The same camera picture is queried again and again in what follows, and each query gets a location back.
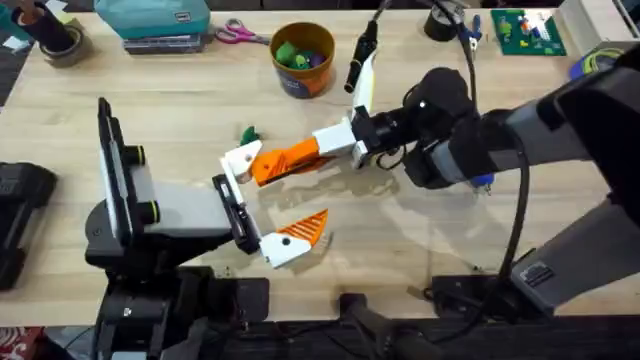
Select clear tape roll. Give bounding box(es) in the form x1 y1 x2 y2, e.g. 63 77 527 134
38 24 95 70

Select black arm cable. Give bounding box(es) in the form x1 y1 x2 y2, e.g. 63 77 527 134
430 0 532 346

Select red patterned cloth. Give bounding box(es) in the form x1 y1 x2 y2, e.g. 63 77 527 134
0 326 45 360

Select green board with blocks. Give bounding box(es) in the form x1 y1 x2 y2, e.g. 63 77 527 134
490 8 568 57

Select blue pliers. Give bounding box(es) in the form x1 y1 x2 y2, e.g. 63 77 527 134
458 13 484 52

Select blue and yellow cable heap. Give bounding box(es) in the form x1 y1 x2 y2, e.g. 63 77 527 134
568 45 627 82

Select white box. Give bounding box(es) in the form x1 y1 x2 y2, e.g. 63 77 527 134
556 0 640 57

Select black rail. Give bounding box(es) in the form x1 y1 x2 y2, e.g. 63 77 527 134
199 315 640 360

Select black device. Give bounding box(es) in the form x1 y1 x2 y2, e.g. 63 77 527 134
0 160 59 292

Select teal box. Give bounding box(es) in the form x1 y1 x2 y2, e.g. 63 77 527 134
93 0 212 41

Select left wrist upright plate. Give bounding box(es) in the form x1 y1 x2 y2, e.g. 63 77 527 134
96 96 135 247

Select orange tub with toys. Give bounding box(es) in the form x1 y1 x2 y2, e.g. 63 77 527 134
269 21 337 100

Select black cylinder roll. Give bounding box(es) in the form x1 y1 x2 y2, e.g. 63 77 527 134
9 0 76 54

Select black cylindrical tool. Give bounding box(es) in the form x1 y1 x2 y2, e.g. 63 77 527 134
343 0 396 95

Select dark flat box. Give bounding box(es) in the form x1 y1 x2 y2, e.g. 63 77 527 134
122 32 207 56

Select green toy vegetable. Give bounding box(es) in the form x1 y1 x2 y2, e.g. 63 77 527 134
239 125 262 148

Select black tape roll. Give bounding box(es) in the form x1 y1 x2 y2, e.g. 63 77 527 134
423 1 467 43

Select black mounting bracket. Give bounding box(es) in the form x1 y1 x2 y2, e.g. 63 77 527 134
338 292 444 360

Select pink scissors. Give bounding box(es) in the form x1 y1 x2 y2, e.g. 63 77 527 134
214 18 272 47

